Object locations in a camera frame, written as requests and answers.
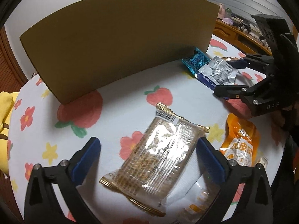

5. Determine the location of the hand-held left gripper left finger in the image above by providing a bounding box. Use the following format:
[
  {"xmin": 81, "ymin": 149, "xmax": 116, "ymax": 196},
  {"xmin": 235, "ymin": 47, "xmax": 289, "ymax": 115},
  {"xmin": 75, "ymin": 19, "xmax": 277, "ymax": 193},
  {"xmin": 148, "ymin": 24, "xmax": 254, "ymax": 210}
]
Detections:
[{"xmin": 24, "ymin": 136, "xmax": 102, "ymax": 224}]

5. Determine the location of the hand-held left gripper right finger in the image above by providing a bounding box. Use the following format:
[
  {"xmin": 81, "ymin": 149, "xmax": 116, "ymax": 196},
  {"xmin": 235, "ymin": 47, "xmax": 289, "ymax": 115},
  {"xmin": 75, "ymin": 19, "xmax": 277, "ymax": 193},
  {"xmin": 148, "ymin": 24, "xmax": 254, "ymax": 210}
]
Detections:
[{"xmin": 196, "ymin": 136, "xmax": 274, "ymax": 224}]

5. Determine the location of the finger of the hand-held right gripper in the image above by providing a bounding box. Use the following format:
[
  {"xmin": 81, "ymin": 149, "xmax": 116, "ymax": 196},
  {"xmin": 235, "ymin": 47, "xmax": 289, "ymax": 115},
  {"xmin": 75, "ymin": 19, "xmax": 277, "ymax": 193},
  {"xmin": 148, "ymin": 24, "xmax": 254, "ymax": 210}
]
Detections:
[
  {"xmin": 213, "ymin": 75, "xmax": 274, "ymax": 99},
  {"xmin": 225, "ymin": 54, "xmax": 276, "ymax": 72}
]

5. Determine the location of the silver blue-edged snack packet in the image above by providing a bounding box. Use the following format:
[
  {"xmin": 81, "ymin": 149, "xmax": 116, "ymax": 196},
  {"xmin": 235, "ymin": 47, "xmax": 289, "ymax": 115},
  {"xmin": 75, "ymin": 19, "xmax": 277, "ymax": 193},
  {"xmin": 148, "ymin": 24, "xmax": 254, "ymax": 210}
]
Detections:
[{"xmin": 195, "ymin": 56, "xmax": 238, "ymax": 91}]

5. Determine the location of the clear sesame bar packet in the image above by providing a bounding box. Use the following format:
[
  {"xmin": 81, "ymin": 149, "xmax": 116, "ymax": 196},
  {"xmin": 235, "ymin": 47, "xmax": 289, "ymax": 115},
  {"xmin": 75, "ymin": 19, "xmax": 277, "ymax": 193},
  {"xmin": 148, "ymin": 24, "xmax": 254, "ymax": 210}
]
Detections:
[{"xmin": 99, "ymin": 102, "xmax": 210, "ymax": 217}]

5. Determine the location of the brown cardboard box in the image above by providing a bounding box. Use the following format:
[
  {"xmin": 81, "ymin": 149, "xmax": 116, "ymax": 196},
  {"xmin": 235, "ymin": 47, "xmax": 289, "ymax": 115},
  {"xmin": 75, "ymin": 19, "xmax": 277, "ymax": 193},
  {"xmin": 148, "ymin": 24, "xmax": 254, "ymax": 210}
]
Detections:
[{"xmin": 19, "ymin": 0, "xmax": 220, "ymax": 105}]

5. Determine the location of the person's right hand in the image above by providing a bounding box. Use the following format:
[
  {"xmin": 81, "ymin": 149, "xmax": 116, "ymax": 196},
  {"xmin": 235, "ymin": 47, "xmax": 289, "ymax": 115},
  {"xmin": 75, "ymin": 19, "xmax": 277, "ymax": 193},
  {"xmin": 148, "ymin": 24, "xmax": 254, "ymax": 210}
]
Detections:
[{"xmin": 269, "ymin": 101, "xmax": 295, "ymax": 130}]

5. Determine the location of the wooden cabinet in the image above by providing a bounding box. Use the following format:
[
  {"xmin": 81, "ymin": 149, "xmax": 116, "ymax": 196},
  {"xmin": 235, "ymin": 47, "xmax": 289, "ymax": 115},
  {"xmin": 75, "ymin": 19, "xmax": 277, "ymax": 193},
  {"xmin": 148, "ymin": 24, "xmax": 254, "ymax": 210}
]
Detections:
[{"xmin": 211, "ymin": 18, "xmax": 274, "ymax": 57}]

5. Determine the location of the orange snack packet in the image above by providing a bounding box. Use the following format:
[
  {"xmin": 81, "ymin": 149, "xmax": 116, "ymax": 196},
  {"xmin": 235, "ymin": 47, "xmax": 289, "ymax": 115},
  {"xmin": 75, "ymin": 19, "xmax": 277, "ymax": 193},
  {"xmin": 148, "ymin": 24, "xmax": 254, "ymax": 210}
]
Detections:
[{"xmin": 220, "ymin": 113, "xmax": 261, "ymax": 168}]

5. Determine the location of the black device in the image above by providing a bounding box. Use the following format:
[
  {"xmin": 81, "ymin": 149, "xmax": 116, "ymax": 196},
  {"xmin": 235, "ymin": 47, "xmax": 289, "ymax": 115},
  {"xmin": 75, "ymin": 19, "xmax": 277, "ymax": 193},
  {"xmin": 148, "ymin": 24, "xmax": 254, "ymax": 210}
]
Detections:
[{"xmin": 234, "ymin": 19, "xmax": 254, "ymax": 33}]

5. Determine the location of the blue snack packet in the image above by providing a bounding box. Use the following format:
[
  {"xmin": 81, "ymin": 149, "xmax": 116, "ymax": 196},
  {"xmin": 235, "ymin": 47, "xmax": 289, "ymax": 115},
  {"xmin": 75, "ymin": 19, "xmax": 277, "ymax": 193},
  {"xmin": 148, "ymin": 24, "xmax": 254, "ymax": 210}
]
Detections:
[{"xmin": 181, "ymin": 48, "xmax": 210, "ymax": 78}]

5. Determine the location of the white silver snack packet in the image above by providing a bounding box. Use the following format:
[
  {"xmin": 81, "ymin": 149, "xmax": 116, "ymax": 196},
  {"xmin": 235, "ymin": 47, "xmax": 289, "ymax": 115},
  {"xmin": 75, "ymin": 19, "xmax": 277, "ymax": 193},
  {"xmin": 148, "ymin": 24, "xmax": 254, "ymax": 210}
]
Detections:
[{"xmin": 164, "ymin": 173, "xmax": 222, "ymax": 224}]

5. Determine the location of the small white snack packet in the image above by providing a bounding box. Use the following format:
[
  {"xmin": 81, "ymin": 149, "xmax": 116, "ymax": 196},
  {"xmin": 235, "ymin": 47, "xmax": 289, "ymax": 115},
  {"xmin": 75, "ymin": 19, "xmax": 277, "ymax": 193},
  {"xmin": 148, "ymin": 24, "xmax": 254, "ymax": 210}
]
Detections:
[{"xmin": 255, "ymin": 155, "xmax": 269, "ymax": 168}]

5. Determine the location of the yellow plush toy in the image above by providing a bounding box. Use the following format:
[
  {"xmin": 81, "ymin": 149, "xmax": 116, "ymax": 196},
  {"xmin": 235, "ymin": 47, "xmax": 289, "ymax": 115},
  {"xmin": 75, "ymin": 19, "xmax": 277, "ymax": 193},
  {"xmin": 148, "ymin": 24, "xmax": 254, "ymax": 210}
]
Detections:
[{"xmin": 0, "ymin": 91, "xmax": 20, "ymax": 180}]

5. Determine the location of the brown slatted wardrobe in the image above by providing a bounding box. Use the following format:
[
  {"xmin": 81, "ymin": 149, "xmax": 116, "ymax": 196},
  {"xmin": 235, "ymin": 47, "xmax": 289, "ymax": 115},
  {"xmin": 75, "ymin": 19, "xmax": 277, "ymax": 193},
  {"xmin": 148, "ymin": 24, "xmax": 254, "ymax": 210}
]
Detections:
[{"xmin": 0, "ymin": 26, "xmax": 32, "ymax": 92}]

